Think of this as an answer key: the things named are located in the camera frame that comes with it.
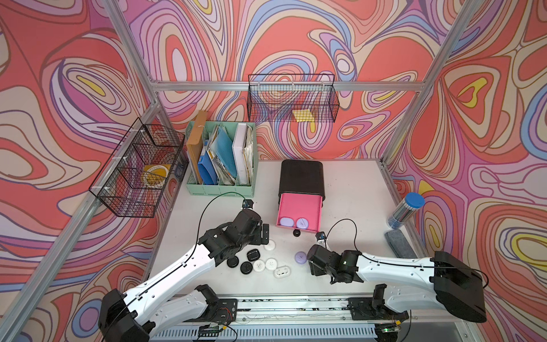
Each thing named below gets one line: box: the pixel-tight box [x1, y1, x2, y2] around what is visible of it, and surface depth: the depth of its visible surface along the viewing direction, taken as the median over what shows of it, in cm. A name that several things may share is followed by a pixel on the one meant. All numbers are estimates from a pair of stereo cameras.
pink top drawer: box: [275, 193, 323, 233], surface depth 88 cm
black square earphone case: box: [246, 248, 261, 262], surface depth 88 cm
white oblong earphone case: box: [273, 265, 292, 279], surface depth 82 cm
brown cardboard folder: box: [186, 110, 208, 185], surface depth 90 cm
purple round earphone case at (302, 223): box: [295, 217, 310, 230], surface depth 84 cm
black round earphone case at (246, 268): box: [240, 261, 253, 275], surface depth 84 cm
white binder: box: [232, 123, 250, 186], surface depth 97 cm
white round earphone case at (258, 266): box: [252, 259, 266, 273], surface depth 84 cm
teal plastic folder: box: [210, 126, 238, 178], surface depth 95 cm
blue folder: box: [198, 150, 219, 186], surface depth 95 cm
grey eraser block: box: [384, 229, 419, 259], surface depth 88 cm
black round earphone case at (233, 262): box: [226, 255, 240, 268], surface depth 85 cm
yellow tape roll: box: [141, 163, 171, 189], surface depth 80 cm
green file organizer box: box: [185, 121, 258, 199], surface depth 97 cm
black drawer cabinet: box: [277, 159, 326, 206], surface depth 93 cm
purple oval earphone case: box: [279, 216, 295, 228], surface depth 84 cm
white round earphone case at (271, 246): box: [263, 239, 276, 252], surface depth 90 cm
